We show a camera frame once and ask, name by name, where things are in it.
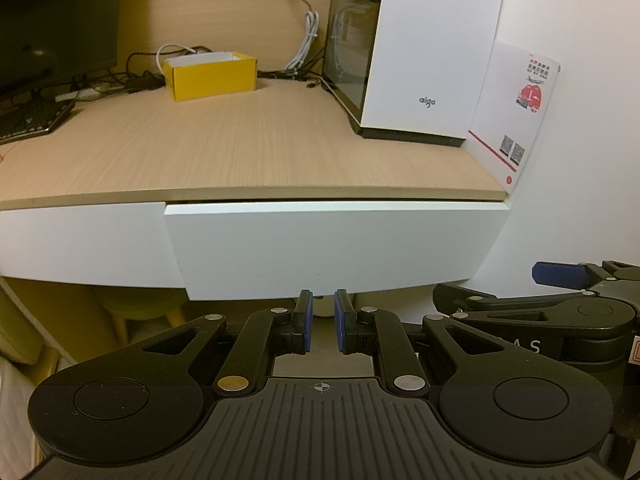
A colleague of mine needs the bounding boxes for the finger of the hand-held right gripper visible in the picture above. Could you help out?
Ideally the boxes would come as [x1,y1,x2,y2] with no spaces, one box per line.
[432,282,592,337]
[531,260,640,297]

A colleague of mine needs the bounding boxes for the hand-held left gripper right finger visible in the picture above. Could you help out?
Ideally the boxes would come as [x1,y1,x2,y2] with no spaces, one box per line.
[334,289,507,398]

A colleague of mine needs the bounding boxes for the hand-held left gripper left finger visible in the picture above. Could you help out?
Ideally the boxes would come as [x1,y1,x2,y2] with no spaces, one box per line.
[130,289,315,398]

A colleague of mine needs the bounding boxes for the white drawer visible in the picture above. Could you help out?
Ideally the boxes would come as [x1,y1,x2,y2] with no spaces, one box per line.
[164,202,511,302]
[0,202,188,291]

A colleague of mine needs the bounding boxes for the yellow-green stool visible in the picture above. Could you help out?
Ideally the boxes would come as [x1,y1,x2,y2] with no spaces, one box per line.
[92,285,188,332]

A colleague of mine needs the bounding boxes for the white printed leaflet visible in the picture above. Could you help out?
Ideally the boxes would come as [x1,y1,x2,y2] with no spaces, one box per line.
[467,40,561,196]

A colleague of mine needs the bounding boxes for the white computer case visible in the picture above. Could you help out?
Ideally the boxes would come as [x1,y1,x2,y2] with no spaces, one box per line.
[320,0,508,148]

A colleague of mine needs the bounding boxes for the yellow cardboard box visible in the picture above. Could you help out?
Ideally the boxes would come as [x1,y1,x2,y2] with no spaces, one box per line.
[161,51,259,103]

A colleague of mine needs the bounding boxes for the beige chair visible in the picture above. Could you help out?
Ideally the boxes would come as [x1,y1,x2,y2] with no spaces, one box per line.
[0,277,62,367]

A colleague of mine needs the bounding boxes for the black keyboard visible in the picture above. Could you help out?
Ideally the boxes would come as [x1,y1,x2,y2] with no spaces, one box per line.
[0,95,77,145]

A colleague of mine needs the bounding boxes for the black monitor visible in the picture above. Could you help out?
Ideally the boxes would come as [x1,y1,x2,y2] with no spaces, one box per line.
[0,0,125,98]

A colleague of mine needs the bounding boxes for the black cable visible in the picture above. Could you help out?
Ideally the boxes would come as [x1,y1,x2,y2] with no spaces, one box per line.
[257,67,333,92]

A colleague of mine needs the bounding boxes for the black cables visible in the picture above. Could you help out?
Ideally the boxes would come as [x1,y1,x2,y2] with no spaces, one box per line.
[97,52,167,95]

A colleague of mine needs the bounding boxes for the white cable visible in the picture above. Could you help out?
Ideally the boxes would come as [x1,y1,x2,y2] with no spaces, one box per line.
[272,0,321,73]
[156,43,211,79]

